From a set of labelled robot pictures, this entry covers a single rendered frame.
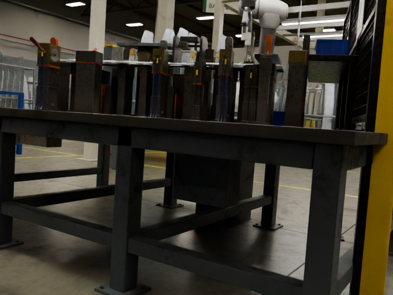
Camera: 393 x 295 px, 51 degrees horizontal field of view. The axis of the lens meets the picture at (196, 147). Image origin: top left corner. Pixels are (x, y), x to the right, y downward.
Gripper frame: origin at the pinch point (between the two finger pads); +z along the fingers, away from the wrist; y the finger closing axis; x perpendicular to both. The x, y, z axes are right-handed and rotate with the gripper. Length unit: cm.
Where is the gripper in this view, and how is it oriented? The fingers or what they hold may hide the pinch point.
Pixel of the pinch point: (245, 40)
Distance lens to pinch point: 225.7
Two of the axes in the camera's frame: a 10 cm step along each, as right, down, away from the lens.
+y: -2.7, 0.5, -9.6
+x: 9.6, 0.7, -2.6
